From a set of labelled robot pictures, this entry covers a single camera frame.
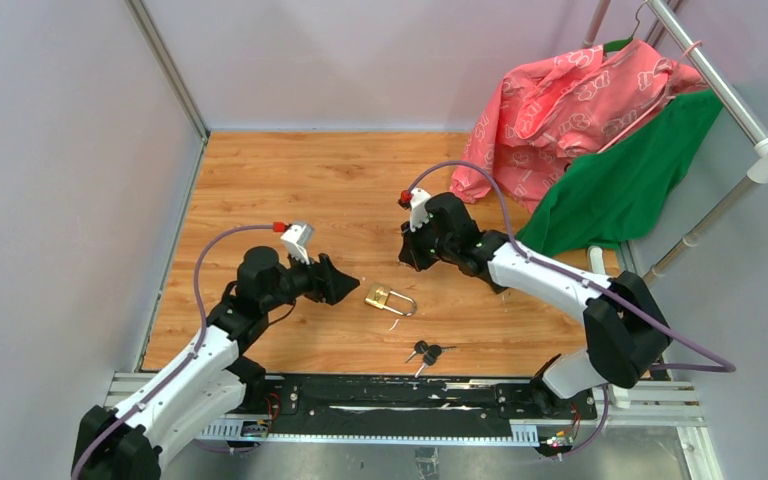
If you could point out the brass padlock steel shackle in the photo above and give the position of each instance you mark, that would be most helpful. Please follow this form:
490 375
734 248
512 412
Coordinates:
384 298

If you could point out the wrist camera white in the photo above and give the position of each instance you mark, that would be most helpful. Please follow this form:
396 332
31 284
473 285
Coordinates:
414 201
295 237

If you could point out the metal clothes rack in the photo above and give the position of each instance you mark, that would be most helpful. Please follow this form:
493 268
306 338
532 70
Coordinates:
708 255

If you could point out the green garment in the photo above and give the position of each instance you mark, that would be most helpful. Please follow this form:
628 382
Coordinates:
608 198

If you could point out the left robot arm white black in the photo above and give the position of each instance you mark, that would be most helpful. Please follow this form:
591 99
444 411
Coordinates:
142 434

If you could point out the pink patterned garment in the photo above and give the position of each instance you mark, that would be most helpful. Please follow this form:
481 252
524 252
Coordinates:
545 114

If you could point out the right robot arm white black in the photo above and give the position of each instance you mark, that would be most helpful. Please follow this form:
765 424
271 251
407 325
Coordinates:
622 322

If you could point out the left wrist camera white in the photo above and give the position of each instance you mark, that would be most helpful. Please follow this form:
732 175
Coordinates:
295 237

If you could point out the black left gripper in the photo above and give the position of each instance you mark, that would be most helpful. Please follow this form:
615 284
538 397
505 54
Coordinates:
327 283

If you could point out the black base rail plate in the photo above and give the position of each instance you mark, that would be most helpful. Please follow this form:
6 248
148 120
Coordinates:
379 409

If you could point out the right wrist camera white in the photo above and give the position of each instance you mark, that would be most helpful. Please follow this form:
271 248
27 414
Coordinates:
414 201

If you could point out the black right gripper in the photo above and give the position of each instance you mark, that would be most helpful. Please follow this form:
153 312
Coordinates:
410 251

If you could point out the aluminium corner frame post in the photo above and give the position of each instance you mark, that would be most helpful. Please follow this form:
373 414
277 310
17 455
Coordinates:
155 42

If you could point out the black-headed key bunch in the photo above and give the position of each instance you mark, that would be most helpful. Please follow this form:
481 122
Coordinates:
430 353

